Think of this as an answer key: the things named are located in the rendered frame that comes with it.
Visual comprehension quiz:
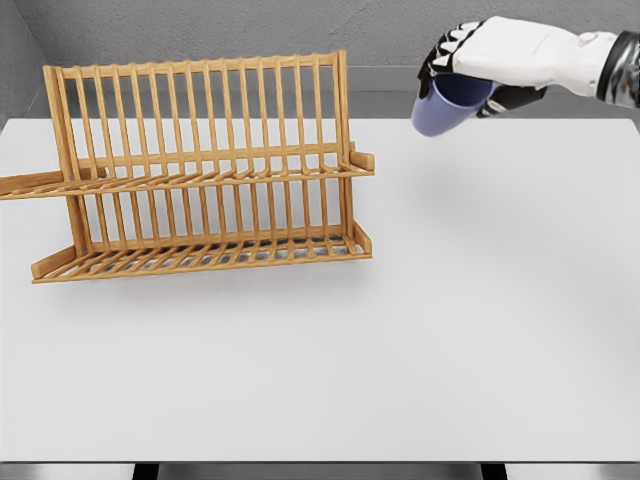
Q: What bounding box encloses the wooden two-tier dish rack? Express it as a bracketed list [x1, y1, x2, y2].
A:
[0, 49, 376, 285]

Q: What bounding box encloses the blue cup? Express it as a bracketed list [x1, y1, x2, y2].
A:
[410, 73, 498, 139]

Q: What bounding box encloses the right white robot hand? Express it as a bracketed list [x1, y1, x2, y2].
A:
[417, 15, 555, 120]

